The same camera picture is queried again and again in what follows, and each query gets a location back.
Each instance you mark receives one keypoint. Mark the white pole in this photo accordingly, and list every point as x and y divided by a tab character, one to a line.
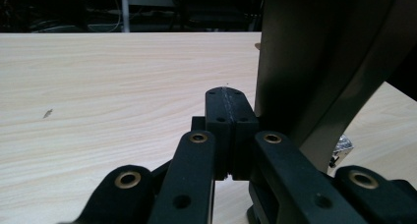
125	9

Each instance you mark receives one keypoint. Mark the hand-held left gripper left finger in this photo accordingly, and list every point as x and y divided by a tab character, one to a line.
220	135

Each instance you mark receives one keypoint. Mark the dark metal rack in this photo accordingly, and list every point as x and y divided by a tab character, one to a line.
213	14

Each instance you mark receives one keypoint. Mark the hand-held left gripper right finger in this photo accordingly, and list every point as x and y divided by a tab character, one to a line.
244	129

